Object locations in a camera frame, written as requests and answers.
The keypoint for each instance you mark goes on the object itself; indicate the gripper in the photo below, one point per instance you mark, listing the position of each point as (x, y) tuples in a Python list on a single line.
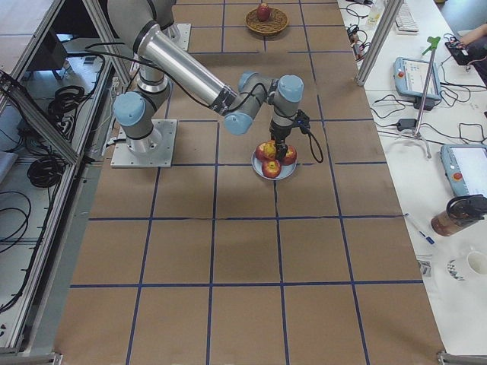
[(278, 134)]

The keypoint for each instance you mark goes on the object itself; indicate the red yellow apple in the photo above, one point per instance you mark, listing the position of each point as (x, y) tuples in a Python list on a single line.
[(269, 150)]

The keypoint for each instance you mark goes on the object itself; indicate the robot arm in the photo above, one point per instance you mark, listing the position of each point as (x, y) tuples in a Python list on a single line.
[(144, 26)]

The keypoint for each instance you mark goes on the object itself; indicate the red apple on plate side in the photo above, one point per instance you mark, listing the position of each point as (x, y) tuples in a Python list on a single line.
[(290, 156)]

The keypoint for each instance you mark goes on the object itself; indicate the red apple on plate far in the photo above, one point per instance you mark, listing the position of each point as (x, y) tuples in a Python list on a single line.
[(260, 152)]

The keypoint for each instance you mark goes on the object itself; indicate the red apple on plate near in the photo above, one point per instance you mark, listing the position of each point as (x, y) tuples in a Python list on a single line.
[(271, 168)]

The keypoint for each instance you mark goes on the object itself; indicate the light blue plate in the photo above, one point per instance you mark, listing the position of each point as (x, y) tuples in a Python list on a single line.
[(286, 170)]

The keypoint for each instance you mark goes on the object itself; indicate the round wicker basket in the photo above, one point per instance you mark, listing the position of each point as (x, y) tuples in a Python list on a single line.
[(275, 24)]

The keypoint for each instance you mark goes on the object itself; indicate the dark red apple in basket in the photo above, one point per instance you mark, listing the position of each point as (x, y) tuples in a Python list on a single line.
[(263, 12)]

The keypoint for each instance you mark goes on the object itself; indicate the black power adapter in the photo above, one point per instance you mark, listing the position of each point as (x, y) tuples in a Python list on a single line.
[(406, 124)]

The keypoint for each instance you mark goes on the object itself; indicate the white blue pen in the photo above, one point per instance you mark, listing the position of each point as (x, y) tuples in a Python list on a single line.
[(425, 236)]

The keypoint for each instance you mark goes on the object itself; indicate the teach pendant far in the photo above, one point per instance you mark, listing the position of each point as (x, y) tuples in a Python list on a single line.
[(410, 76)]

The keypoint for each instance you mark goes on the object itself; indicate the teach pendant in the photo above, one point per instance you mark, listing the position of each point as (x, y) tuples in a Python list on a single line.
[(410, 76), (465, 168)]

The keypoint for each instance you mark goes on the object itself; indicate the clear plastic bottle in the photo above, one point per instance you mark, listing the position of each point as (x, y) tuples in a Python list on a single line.
[(374, 14)]

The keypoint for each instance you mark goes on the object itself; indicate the white keyboard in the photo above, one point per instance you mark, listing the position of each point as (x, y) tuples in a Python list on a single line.
[(405, 22)]

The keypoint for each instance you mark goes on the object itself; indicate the teach pendant near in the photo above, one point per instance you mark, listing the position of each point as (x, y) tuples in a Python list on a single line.
[(465, 168)]

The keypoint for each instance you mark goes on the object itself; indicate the metal stand with green clip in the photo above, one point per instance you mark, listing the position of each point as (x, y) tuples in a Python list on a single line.
[(433, 44)]

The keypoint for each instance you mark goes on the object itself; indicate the dark drink bottle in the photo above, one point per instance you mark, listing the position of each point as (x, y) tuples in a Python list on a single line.
[(460, 213)]

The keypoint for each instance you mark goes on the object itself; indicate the white mug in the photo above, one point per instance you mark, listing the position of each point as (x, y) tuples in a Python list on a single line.
[(471, 266)]

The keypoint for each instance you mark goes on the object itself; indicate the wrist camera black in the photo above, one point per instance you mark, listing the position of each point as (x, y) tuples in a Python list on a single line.
[(302, 120)]

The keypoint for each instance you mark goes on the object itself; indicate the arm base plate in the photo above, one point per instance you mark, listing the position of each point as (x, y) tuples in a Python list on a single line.
[(180, 35), (156, 150)]

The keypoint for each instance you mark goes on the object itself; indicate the aluminium frame post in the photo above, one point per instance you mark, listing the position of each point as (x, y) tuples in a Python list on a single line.
[(383, 28)]

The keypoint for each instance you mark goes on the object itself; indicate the aluminium side frame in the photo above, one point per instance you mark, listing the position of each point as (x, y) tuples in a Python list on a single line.
[(57, 83)]

